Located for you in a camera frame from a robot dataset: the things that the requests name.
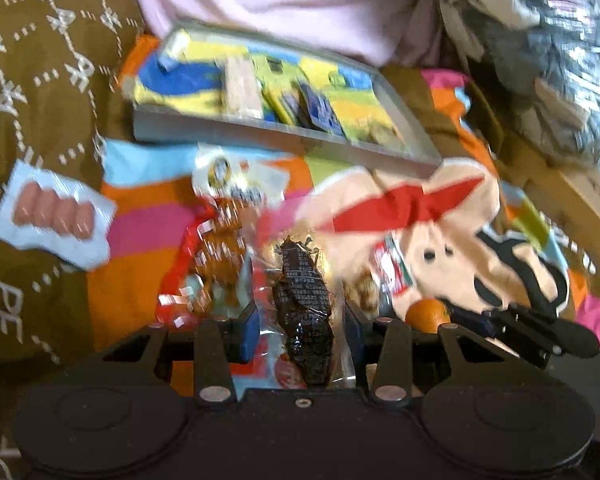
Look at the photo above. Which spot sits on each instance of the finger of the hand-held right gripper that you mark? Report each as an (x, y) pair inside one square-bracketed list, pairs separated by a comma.
[(520, 330)]

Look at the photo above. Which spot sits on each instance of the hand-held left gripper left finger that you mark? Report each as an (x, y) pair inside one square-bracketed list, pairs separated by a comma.
[(247, 332)]

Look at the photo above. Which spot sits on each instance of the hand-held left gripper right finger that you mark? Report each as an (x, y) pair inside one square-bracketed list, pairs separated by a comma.
[(354, 335)]

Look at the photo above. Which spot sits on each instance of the red clear braised snack packet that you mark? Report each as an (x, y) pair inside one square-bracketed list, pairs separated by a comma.
[(305, 310)]

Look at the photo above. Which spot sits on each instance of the mandarin orange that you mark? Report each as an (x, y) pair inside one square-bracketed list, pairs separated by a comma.
[(425, 312)]

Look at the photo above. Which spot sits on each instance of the white red chicken foot packet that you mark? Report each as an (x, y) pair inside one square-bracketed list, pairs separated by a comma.
[(215, 240)]

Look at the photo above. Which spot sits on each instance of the grey tray box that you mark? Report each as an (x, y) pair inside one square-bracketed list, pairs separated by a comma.
[(280, 142)]

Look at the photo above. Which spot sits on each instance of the blue white snack packet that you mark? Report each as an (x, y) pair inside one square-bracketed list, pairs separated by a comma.
[(322, 110)]

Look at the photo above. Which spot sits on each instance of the sausage packet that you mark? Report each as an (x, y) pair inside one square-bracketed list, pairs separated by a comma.
[(50, 210)]

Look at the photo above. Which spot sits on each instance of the yellow green cracker packet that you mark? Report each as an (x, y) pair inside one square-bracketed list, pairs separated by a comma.
[(275, 90)]

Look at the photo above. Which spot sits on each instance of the red green snack packet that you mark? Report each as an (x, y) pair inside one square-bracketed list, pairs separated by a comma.
[(392, 270)]

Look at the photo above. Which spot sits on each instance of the colourful cartoon blanket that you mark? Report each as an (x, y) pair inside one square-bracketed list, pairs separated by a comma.
[(145, 220)]

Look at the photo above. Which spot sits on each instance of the plastic bag of clothes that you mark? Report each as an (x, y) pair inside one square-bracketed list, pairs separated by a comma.
[(555, 35)]

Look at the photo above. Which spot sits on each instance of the wooden bed frame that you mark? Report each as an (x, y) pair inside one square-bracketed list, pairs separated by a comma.
[(580, 195)]

